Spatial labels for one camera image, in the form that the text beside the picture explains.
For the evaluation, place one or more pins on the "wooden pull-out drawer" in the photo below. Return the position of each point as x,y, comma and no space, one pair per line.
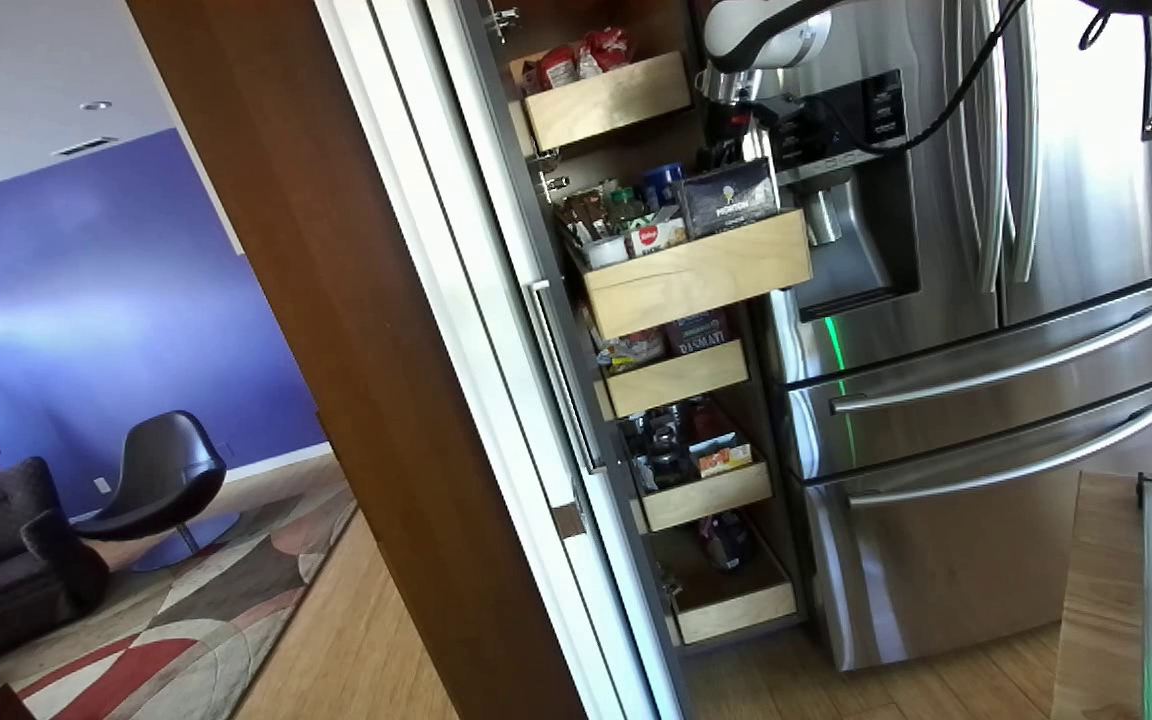
701,273

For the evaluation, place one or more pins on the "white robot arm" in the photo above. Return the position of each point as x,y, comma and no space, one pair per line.
748,46

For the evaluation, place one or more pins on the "lower wooden drawer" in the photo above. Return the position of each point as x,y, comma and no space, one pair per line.
677,379

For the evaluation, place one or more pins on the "upper wooden drawer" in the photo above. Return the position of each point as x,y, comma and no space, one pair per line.
607,102

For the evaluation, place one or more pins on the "bottom wooden drawer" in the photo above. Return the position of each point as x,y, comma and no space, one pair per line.
723,603

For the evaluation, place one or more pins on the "black Morton kosher salt box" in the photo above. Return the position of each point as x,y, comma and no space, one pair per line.
729,199

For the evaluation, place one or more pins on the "dark pantry door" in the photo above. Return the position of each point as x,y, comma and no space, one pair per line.
367,171

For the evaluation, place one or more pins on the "black lounge chair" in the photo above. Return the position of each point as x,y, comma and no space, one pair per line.
170,473

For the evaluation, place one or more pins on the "stainless steel refrigerator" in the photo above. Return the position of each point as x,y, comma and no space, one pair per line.
977,325

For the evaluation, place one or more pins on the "patterned area rug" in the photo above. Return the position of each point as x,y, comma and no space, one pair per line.
187,640

